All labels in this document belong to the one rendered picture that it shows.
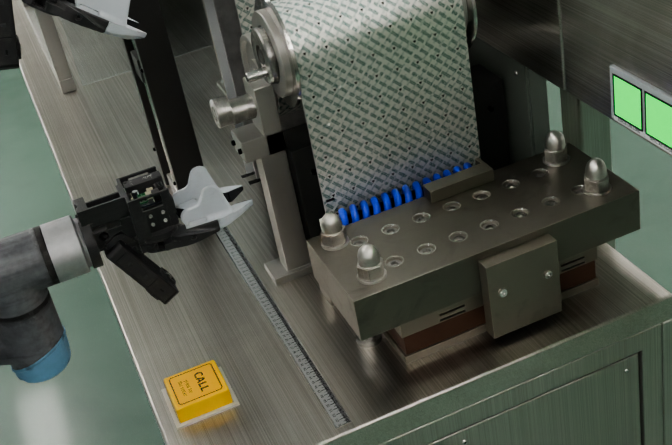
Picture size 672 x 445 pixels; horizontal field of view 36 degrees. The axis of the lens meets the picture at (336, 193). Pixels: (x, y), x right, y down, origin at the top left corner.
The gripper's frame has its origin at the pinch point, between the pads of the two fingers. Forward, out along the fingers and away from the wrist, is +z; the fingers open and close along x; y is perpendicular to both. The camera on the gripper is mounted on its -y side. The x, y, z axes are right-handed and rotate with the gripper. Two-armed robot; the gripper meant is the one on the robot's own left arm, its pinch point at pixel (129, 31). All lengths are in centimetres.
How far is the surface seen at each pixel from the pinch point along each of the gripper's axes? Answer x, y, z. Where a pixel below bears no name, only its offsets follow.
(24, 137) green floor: 293, -113, 72
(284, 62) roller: -4.3, 4.6, 18.0
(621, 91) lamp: -28, 21, 47
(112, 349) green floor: 130, -111, 75
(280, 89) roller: -1.0, 0.6, 20.8
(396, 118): -4.9, 3.6, 36.0
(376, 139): -4.9, 0.0, 34.7
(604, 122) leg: 8, 14, 80
